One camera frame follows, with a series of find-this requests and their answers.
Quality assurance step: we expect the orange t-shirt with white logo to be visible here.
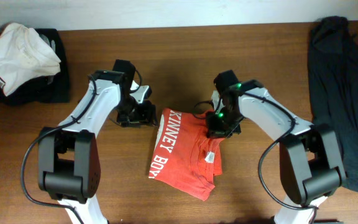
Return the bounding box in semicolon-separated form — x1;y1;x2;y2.
149;108;223;201

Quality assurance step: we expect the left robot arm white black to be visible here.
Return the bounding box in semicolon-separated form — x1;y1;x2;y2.
37;59;158;223

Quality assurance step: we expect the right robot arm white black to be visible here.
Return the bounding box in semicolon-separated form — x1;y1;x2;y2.
206;70;347;223

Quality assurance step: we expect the black folded garment on left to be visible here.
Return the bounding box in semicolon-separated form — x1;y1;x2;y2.
0;29;70;106

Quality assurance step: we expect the white crumpled garment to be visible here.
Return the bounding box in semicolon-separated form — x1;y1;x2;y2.
0;22;61;96

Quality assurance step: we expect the black garment on right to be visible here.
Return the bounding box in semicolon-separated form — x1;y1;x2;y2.
308;16;358;192

